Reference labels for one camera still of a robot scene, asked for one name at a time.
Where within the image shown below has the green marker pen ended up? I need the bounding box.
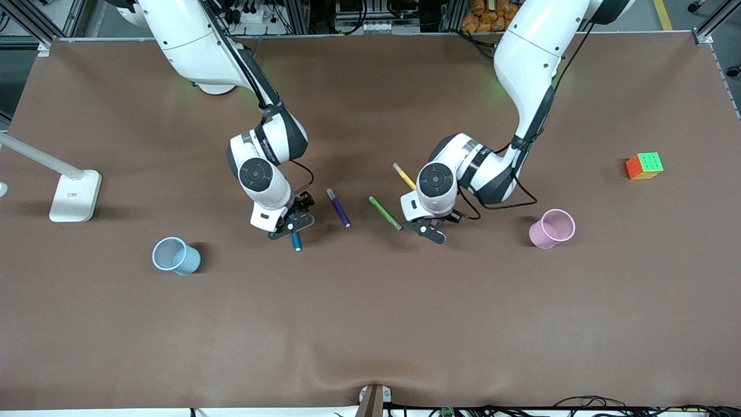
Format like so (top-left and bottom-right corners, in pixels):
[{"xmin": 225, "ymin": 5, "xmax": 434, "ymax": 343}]
[{"xmin": 369, "ymin": 196, "xmax": 403, "ymax": 232}]

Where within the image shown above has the purple marker pen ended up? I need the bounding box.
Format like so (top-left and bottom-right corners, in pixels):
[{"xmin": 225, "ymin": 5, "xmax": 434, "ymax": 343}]
[{"xmin": 326, "ymin": 188, "xmax": 352, "ymax": 228}]

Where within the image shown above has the yellow marker pen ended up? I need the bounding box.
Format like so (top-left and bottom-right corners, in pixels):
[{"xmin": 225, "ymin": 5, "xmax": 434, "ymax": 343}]
[{"xmin": 392, "ymin": 163, "xmax": 417, "ymax": 192}]

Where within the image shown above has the light blue mesh cup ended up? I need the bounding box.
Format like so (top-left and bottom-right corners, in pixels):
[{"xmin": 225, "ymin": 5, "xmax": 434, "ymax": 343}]
[{"xmin": 152, "ymin": 236, "xmax": 202, "ymax": 276}]

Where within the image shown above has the pink mesh cup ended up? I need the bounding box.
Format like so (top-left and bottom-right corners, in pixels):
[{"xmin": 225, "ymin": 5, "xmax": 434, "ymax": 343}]
[{"xmin": 529, "ymin": 208, "xmax": 577, "ymax": 250}]

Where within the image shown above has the brown table cover mat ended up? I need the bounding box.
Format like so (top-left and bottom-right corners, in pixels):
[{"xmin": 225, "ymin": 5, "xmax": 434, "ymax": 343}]
[{"xmin": 0, "ymin": 34, "xmax": 741, "ymax": 411}]

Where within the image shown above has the white lamp stand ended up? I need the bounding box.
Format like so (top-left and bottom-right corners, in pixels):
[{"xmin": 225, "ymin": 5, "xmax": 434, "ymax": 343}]
[{"xmin": 0, "ymin": 132, "xmax": 103, "ymax": 224}]

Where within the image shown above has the pile of orange objects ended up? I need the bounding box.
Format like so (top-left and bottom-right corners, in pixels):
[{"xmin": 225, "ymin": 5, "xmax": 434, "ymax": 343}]
[{"xmin": 461, "ymin": 0, "xmax": 524, "ymax": 33}]

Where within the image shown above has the white power strip with plugs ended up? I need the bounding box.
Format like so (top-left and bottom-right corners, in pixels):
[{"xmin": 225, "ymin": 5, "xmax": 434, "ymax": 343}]
[{"xmin": 232, "ymin": 6, "xmax": 273, "ymax": 25}]

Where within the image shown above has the colourful puzzle cube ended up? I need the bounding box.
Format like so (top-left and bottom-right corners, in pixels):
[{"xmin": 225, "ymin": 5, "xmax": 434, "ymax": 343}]
[{"xmin": 625, "ymin": 152, "xmax": 665, "ymax": 181}]

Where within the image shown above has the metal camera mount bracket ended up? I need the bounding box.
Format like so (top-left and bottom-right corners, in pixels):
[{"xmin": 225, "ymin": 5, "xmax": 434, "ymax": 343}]
[{"xmin": 358, "ymin": 384, "xmax": 392, "ymax": 417}]

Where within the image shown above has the aluminium frame profile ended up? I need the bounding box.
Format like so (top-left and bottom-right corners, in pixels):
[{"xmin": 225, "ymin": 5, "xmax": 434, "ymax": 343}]
[
  {"xmin": 0, "ymin": 0, "xmax": 58, "ymax": 57},
  {"xmin": 284, "ymin": 0, "xmax": 311, "ymax": 35},
  {"xmin": 440, "ymin": 0, "xmax": 465, "ymax": 33},
  {"xmin": 692, "ymin": 0, "xmax": 741, "ymax": 45}
]

